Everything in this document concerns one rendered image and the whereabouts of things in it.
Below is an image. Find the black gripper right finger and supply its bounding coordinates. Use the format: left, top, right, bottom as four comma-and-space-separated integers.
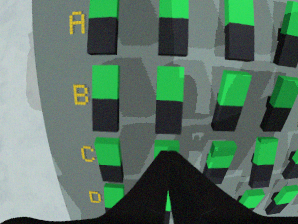
168, 151, 298, 224

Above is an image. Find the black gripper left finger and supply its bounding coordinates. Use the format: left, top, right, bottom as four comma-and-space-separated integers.
0, 149, 172, 224

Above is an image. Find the grey switch panel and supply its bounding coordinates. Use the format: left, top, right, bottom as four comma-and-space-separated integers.
32, 0, 298, 221

